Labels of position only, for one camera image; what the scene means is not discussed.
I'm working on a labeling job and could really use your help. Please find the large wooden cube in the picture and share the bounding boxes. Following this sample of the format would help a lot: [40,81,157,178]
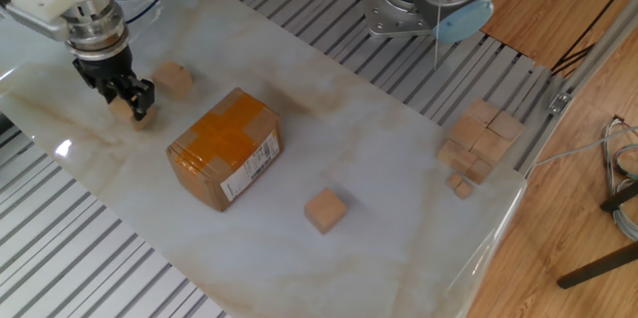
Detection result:
[151,60,194,102]
[463,97,501,128]
[486,109,526,145]
[469,128,512,167]
[447,114,487,152]
[303,186,349,235]
[108,95,158,133]

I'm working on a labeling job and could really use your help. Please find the aluminium frame rail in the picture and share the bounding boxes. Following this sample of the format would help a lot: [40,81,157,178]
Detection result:
[516,0,638,180]

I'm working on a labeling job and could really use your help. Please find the small metal rail bracket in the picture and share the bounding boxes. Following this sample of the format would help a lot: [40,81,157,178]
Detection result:
[547,90,574,117]

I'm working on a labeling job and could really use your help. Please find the cardboard box with orange tape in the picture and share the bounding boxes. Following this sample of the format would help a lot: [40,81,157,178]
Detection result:
[164,87,285,213]

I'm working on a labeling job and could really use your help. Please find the medium wooden cube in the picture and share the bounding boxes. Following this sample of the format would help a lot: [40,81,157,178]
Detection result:
[450,148,479,176]
[465,158,494,186]
[437,138,463,166]

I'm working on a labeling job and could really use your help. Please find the thin white string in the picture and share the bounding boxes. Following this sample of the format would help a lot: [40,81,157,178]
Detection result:
[432,0,446,72]

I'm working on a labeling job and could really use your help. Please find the grey cable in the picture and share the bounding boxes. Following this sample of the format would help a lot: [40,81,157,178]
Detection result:
[531,125,638,168]

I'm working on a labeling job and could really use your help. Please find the silver wrist coupling ring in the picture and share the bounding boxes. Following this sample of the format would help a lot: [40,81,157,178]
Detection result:
[63,0,131,63]

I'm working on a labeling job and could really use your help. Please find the coloured wire bundle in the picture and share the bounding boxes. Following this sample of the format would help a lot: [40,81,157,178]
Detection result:
[599,115,638,243]

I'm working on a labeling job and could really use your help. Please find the glossy marble pattern mat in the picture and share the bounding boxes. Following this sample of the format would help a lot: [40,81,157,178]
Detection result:
[0,0,529,318]

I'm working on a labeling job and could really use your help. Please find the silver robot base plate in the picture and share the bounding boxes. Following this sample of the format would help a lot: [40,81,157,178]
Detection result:
[355,0,436,39]

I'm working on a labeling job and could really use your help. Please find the black floor cable pair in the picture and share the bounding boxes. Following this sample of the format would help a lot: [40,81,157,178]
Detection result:
[549,0,638,79]

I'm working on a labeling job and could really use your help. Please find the black chair legs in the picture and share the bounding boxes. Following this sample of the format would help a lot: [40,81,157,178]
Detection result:
[555,181,638,290]

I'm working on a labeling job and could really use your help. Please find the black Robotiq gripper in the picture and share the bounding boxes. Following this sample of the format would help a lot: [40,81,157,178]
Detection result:
[72,46,157,123]

